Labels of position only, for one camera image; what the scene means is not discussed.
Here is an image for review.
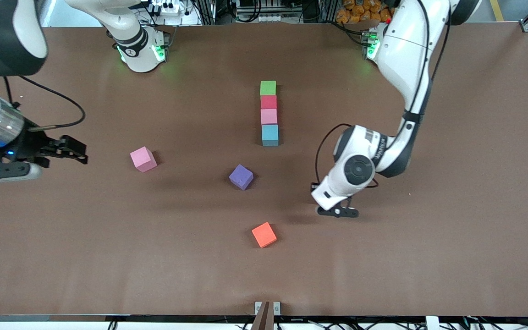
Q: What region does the black frame post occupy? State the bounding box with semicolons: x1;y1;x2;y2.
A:
194;0;216;24

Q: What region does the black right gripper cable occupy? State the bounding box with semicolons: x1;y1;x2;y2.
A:
2;75;86;132

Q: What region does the light blue foam block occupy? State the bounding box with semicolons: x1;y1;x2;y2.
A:
262;124;280;147

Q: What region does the metal table edge rail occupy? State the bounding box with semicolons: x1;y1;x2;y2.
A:
0;314;528;323

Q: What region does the white switched power strip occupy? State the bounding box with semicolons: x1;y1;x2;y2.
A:
150;0;192;15

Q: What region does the bag of orange snacks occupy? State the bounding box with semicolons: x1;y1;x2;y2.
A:
336;0;393;24

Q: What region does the orange foam block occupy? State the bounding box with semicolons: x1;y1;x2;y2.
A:
251;222;278;248

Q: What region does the purple foam block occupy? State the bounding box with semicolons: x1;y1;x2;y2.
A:
229;164;254;191

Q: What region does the table cover sheet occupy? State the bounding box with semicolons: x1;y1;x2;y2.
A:
0;23;528;317

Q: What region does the grey metal bracket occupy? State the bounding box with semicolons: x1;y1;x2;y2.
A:
254;301;281;316

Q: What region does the long white power strip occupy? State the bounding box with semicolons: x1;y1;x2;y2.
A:
236;13;288;23

